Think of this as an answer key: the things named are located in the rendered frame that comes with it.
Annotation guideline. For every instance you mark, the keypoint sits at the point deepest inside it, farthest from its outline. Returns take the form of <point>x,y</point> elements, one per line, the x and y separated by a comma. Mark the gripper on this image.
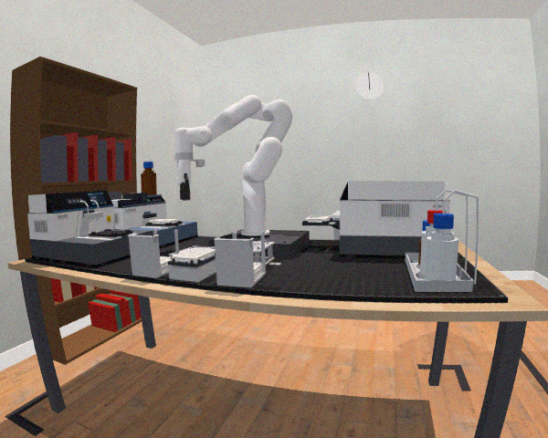
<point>184,178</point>

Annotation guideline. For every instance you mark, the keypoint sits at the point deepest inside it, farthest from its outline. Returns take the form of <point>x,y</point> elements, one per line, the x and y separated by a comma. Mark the red bottle cap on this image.
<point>430,214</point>

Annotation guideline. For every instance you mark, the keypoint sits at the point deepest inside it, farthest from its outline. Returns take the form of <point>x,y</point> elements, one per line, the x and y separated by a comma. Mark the brown glass bottle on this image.
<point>148,181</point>

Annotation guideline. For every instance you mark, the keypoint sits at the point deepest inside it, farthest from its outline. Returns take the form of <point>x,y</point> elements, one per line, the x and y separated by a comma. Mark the white plastic bottle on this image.
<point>441,259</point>

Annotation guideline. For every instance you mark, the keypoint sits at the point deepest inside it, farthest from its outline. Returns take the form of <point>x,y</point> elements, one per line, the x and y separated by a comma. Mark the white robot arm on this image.
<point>257,171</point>

